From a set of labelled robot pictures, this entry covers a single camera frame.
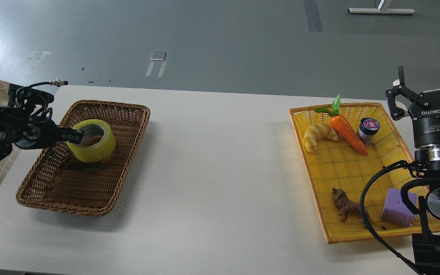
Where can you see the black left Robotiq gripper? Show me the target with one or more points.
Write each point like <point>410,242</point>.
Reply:
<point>40,132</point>

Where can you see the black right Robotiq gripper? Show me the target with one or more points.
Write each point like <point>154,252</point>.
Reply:
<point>439,118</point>

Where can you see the yellow woven tray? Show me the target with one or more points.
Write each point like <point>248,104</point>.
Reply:
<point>338,165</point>

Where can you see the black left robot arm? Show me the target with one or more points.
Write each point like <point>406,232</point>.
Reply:
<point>24,101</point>

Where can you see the brown toy lion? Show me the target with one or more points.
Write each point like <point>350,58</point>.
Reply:
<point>347,207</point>

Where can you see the small dark jar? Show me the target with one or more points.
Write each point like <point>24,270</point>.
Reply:
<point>368,128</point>

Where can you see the purple foam cube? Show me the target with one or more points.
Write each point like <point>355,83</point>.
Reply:
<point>395,211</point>

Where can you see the toy carrot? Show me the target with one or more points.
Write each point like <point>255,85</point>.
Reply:
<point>342,126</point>

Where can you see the yellow tape roll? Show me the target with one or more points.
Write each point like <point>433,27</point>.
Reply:
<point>99,150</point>

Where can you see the brown wicker basket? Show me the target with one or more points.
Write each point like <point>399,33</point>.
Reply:
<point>59,182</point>

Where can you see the white metal stand base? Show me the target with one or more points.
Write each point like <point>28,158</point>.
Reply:
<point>383,8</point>

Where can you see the toy croissant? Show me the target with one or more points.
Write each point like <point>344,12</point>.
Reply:
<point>315,132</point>

